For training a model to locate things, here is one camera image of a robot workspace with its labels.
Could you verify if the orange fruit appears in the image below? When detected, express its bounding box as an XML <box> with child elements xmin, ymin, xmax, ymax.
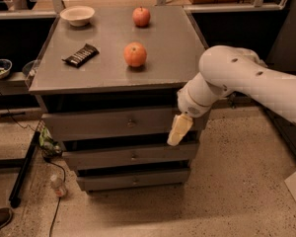
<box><xmin>123</xmin><ymin>42</ymin><xmax>147</xmax><ymax>67</ymax></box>

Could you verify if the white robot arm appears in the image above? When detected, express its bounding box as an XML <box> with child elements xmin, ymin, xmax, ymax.
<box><xmin>168</xmin><ymin>45</ymin><xmax>296</xmax><ymax>146</ymax></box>

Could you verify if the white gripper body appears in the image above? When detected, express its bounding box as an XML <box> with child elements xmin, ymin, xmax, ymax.
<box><xmin>177</xmin><ymin>87</ymin><xmax>210</xmax><ymax>119</ymax></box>

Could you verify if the black cable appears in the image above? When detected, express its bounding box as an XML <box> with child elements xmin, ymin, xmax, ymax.
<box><xmin>42</xmin><ymin>155</ymin><xmax>67</xmax><ymax>237</ymax></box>

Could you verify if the grey top drawer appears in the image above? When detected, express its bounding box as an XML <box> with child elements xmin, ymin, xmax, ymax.
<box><xmin>41</xmin><ymin>103</ymin><xmax>212</xmax><ymax>142</ymax></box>

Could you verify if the black candy bar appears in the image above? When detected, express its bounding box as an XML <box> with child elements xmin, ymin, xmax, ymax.
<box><xmin>64</xmin><ymin>43</ymin><xmax>100</xmax><ymax>68</ymax></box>

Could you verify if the black metal leg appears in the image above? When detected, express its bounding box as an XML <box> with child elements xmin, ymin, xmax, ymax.
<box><xmin>9</xmin><ymin>131</ymin><xmax>39</xmax><ymax>208</ymax></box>

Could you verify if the green chip bag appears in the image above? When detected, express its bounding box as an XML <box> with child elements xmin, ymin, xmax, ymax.
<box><xmin>38</xmin><ymin>127</ymin><xmax>62</xmax><ymax>157</ymax></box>

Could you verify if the blue patterned bowl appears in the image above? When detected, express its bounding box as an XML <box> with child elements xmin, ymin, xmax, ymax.
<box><xmin>0</xmin><ymin>59</ymin><xmax>12</xmax><ymax>79</ymax></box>

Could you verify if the grey drawer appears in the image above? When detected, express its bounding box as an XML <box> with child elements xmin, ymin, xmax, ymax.
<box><xmin>76</xmin><ymin>168</ymin><xmax>190</xmax><ymax>192</ymax></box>
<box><xmin>41</xmin><ymin>103</ymin><xmax>212</xmax><ymax>142</ymax></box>
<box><xmin>63</xmin><ymin>142</ymin><xmax>199</xmax><ymax>171</ymax></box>

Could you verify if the grey bottom drawer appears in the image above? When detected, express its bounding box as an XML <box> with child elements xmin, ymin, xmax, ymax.
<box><xmin>76</xmin><ymin>168</ymin><xmax>190</xmax><ymax>192</ymax></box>

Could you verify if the grey middle drawer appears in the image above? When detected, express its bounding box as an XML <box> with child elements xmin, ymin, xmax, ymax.
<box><xmin>63</xmin><ymin>142</ymin><xmax>199</xmax><ymax>171</ymax></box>

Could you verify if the red apple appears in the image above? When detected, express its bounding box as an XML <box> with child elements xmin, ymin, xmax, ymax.
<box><xmin>132</xmin><ymin>7</ymin><xmax>151</xmax><ymax>27</ymax></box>

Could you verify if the clear plastic container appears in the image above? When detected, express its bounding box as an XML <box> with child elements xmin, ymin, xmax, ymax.
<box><xmin>22</xmin><ymin>60</ymin><xmax>40</xmax><ymax>79</ymax></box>

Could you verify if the dark shoe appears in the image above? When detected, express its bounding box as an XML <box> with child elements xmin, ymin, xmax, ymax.
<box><xmin>0</xmin><ymin>207</ymin><xmax>13</xmax><ymax>229</ymax></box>

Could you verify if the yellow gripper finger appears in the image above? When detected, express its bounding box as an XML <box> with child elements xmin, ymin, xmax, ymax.
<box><xmin>167</xmin><ymin>114</ymin><xmax>193</xmax><ymax>146</ymax></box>

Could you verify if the plastic bottle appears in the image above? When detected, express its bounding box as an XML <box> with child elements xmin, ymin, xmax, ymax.
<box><xmin>50</xmin><ymin>175</ymin><xmax>67</xmax><ymax>198</ymax></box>

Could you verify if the beige bowl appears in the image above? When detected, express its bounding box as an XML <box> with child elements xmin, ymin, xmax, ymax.
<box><xmin>60</xmin><ymin>6</ymin><xmax>95</xmax><ymax>27</ymax></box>

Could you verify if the grey drawer cabinet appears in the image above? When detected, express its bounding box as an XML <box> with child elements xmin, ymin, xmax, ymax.
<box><xmin>30</xmin><ymin>6</ymin><xmax>207</xmax><ymax>178</ymax></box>

